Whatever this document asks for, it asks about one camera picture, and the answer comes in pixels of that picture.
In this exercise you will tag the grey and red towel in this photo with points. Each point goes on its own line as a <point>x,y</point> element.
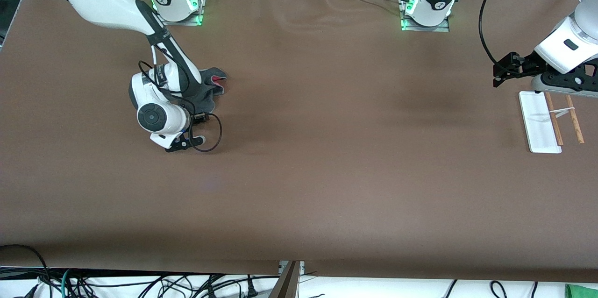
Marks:
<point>208,97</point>

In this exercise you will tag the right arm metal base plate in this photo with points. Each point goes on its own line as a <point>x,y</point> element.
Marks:
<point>177,23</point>

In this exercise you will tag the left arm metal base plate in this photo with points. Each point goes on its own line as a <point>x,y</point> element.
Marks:
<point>425,28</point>

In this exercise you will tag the wooden rack rod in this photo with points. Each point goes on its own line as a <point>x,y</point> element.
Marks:
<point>557,130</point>
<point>577,132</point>

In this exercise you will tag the white rack base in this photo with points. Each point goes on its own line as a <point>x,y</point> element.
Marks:
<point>542,134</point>

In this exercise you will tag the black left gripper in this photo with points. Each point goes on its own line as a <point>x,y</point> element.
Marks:
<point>526,65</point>

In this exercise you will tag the green cloth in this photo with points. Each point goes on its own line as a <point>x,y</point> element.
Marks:
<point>581,292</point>

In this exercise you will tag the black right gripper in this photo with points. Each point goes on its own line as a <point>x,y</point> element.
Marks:
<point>197,117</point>

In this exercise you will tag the white rack crosspiece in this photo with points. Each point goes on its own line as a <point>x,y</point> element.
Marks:
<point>560,112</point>

